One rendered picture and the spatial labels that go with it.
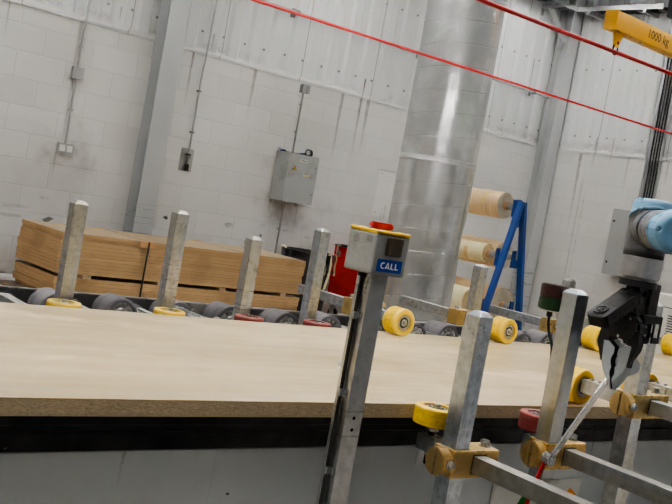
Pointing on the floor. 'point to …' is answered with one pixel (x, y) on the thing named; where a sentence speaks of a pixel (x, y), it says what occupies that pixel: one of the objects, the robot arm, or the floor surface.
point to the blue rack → (511, 258)
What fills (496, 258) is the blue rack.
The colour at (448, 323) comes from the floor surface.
